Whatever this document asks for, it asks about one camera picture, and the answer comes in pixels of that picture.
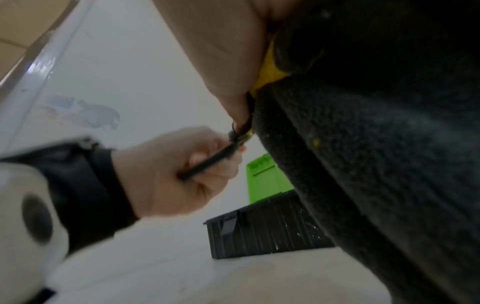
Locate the person's right hand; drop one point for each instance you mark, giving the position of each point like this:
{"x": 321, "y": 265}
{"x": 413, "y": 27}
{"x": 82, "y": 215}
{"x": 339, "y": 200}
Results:
{"x": 221, "y": 47}

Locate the person's left hand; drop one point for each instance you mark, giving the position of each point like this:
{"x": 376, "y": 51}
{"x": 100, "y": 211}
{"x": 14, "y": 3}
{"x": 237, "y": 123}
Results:
{"x": 157, "y": 175}

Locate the yellow piece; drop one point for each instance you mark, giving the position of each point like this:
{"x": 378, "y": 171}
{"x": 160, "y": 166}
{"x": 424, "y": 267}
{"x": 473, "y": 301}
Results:
{"x": 268, "y": 74}

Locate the black slim hand tool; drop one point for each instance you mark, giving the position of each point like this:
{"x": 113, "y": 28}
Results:
{"x": 215, "y": 160}

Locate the green toolbox lid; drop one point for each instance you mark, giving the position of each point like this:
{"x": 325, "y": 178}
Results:
{"x": 266, "y": 181}

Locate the black plastic toolbox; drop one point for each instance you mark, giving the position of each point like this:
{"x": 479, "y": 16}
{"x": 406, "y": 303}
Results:
{"x": 262, "y": 228}

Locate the black fleece cloth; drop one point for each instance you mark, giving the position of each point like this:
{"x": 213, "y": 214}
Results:
{"x": 375, "y": 148}

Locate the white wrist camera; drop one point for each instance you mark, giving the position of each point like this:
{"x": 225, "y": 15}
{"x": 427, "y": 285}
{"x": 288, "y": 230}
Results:
{"x": 26, "y": 225}

